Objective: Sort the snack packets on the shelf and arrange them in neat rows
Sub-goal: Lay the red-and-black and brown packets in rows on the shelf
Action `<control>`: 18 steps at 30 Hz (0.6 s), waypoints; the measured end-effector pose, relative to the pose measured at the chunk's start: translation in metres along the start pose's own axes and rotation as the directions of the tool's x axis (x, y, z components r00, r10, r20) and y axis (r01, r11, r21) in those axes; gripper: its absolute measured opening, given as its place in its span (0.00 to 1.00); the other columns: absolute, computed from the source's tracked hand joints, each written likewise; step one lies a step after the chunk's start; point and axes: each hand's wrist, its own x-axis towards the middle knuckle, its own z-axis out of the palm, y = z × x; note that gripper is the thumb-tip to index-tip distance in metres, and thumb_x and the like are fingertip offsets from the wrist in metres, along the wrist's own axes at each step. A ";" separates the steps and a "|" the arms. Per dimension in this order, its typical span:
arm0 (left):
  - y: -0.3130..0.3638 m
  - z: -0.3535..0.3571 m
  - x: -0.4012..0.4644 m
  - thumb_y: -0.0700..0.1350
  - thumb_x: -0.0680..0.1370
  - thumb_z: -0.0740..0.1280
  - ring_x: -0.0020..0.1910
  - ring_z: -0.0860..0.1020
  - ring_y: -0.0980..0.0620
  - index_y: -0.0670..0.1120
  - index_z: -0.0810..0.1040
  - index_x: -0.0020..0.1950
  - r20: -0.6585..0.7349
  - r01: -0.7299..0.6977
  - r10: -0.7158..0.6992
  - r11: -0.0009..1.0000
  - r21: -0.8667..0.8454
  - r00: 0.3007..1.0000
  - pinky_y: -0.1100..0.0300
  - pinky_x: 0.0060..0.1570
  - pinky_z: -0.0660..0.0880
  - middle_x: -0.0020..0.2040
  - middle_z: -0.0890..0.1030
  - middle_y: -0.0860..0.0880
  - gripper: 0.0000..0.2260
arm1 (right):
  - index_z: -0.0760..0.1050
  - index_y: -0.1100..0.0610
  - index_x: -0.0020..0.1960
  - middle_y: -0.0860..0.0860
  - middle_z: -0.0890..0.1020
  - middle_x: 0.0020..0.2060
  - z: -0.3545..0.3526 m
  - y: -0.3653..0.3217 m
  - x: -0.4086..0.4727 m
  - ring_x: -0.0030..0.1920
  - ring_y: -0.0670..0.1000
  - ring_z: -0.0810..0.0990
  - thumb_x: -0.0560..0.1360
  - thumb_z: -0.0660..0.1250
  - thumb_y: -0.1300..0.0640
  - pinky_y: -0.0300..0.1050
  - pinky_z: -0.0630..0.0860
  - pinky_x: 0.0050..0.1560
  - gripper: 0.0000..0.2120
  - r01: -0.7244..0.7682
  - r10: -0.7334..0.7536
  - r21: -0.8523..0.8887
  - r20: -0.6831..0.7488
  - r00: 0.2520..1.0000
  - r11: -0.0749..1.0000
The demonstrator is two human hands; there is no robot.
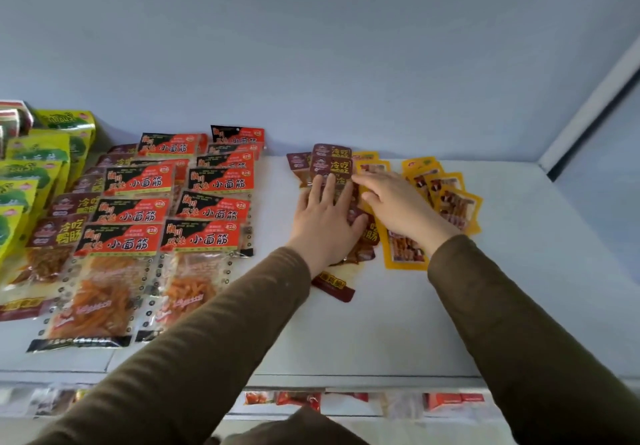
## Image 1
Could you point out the person's right hand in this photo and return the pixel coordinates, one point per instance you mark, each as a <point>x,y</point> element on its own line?
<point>405,209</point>

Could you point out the person's left hand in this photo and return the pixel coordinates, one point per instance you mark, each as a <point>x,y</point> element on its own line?
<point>325,229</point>

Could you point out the orange clear snack packet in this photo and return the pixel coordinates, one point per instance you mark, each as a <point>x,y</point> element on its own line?
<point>364,204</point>
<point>372,166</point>
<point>365,155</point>

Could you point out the row of orange clear snacks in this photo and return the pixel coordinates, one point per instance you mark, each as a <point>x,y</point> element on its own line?
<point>457,209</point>

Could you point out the stack of maroon snacks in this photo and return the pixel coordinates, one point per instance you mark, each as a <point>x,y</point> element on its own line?
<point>332,157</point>

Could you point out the white metal shelf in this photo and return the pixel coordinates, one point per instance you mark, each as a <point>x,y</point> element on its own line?
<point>400,319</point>

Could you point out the black red noodle snack packet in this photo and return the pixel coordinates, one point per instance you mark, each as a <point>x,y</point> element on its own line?
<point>170,145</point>
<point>225,161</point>
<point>160,162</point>
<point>95,299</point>
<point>200,239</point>
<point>140,182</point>

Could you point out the row of dark red snacks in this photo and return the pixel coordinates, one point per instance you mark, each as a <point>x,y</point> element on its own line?
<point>300,399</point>

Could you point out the row of white red snacks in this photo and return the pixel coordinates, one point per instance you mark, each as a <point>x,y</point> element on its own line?
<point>259,398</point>

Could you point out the pile of yellow snack packets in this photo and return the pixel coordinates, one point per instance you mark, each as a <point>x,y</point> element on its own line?
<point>65,122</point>

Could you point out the white purple snack packet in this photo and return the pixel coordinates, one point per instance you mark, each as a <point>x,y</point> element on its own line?
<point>52,402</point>

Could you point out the pile of red snack packets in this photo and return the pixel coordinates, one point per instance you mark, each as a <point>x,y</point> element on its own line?
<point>15,114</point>

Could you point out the person's right forearm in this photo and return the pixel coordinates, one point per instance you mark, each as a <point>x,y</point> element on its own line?
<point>540,339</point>

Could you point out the person's left forearm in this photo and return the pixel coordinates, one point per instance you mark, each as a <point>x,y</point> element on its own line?
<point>190,359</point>

